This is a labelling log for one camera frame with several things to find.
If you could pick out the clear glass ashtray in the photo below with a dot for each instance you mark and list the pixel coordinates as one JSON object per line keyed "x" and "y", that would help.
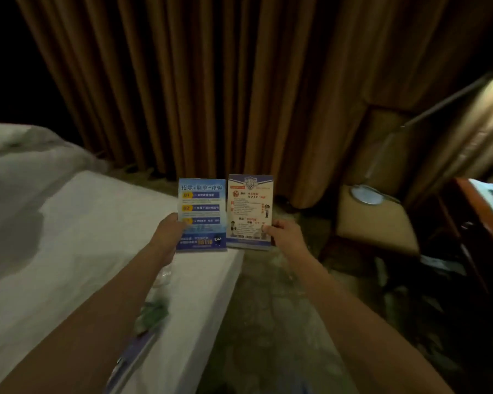
{"x": 163, "y": 276}

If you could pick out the brown curtain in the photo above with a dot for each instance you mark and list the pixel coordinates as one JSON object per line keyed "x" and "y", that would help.
{"x": 230, "y": 78}

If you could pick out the person's left hand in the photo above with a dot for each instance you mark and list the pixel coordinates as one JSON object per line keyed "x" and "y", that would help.
{"x": 169, "y": 235}

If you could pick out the white bed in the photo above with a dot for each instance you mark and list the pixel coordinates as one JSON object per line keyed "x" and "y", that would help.
{"x": 66, "y": 242}

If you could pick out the rumpled white duvet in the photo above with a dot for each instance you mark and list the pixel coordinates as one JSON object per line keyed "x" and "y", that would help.
{"x": 25, "y": 184}

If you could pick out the beige padded stool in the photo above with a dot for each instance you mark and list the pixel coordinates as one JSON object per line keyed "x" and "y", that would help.
{"x": 378, "y": 224}

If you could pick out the person's right hand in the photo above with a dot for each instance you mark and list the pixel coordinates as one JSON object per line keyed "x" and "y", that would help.
{"x": 286, "y": 238}

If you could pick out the person's right forearm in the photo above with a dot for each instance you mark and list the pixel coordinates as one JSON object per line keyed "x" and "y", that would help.
{"x": 370, "y": 332}

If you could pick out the purple desk calendar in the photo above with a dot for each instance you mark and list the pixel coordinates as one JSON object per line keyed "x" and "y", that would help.
{"x": 131, "y": 361}

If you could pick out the reddish wooden desk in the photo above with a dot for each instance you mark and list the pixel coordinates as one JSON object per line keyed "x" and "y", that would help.
{"x": 476, "y": 217}

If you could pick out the person's left forearm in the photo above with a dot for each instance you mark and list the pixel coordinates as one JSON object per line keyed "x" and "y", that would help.
{"x": 82, "y": 332}

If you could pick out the small green white packet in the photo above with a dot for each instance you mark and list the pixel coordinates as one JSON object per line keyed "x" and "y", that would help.
{"x": 151, "y": 318}

